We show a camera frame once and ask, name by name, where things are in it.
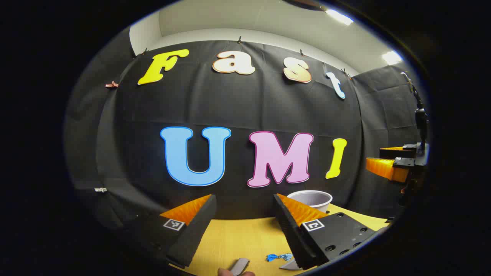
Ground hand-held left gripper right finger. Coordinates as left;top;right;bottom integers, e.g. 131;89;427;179
273;193;378;270

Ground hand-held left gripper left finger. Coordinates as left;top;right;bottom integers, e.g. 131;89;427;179
128;194;217;269

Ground white garbage bin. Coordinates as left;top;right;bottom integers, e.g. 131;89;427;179
287;190;333;214

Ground small grey broom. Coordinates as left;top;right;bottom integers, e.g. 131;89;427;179
229;258;250;276

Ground yellow wooden desktop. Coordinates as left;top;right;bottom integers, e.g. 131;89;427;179
169;203;390;276

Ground ceiling light panel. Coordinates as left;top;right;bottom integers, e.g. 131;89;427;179
382;51;403;66
325;8;354;26

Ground black backdrop cloth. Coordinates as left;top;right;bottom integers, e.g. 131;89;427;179
65;27;426;230

